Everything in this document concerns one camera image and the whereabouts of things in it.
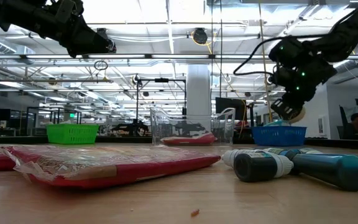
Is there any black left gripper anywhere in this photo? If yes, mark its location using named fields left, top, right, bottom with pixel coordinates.
left=34, top=0, right=111, bottom=58

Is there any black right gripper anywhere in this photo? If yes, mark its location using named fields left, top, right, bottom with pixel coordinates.
left=270, top=57, right=337, bottom=121

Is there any blue patterned tape roll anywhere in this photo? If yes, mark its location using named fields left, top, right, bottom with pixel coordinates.
left=263, top=119, right=291, bottom=127

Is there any dark patterned tape roll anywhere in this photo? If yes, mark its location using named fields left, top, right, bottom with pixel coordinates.
left=286, top=105, right=307, bottom=124

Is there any black ink bottle white cap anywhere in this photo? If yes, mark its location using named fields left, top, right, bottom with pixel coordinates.
left=233, top=151, right=295, bottom=183
left=221, top=147, right=288, bottom=169

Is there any blue plastic basket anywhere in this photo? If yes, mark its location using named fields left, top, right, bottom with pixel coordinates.
left=251, top=125, right=308, bottom=147

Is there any black monitor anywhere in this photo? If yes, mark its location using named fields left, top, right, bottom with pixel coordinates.
left=214, top=96, right=249, bottom=123

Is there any white building column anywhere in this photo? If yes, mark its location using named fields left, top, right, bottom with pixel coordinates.
left=186, top=64, right=213, bottom=131

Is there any green plastic basket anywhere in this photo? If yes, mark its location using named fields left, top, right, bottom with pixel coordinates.
left=46, top=123, right=100, bottom=145

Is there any clear plastic bin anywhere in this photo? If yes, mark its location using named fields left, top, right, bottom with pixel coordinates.
left=149, top=106, right=236, bottom=146

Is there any black ceiling cable reel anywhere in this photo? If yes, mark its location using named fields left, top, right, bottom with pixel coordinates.
left=191, top=27, right=210, bottom=45
left=96, top=27, right=118, bottom=54

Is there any yellow cable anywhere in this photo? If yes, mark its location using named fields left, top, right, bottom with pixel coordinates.
left=257, top=0, right=275, bottom=123

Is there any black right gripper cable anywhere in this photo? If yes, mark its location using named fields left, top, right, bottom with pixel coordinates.
left=232, top=34, right=291, bottom=77

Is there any black aluminium table frame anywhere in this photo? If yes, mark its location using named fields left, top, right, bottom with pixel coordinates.
left=0, top=135, right=358, bottom=152

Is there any black background frame rig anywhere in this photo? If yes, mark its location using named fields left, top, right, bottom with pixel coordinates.
left=134, top=77, right=188, bottom=125

